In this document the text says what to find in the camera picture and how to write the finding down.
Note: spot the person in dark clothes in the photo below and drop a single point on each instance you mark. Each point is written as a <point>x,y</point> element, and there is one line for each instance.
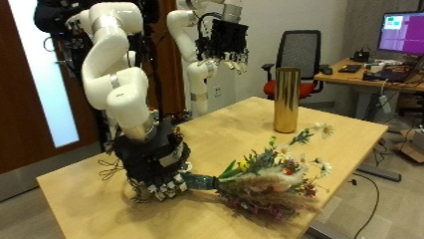
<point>50,16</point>

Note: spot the grey table foot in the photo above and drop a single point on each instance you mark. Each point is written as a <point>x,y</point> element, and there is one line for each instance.
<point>379,173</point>

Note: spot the black mesh red office chair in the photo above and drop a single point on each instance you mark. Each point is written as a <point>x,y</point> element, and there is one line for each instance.
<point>300,49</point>

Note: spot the cardboard box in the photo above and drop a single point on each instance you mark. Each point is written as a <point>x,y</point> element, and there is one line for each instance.
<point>412,149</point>

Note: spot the black keyboard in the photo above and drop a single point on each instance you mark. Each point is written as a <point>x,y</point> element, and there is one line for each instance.
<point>350,68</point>

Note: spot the white box with red button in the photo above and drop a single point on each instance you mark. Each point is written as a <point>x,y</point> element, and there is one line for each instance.
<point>154,113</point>

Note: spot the brown door with glass pane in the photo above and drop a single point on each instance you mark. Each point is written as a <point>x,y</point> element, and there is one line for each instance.
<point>21,116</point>

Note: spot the black desk phone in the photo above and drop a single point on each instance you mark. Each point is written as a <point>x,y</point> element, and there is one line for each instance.
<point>360,56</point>

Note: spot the computer monitor purple screen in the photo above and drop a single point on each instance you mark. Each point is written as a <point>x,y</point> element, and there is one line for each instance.
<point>404,33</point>

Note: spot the wooden office desk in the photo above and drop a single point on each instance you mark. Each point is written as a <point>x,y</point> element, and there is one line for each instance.
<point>352,78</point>

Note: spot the dark laptop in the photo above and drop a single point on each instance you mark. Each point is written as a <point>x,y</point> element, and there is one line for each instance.
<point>395,74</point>

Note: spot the tall gold cylinder vase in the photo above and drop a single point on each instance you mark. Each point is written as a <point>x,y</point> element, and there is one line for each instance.
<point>287,99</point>

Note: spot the white power strip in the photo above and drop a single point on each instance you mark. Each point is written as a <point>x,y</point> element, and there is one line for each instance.
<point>385,103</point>

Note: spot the white wall outlet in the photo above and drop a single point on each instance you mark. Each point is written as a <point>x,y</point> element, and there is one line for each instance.
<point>217,92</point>

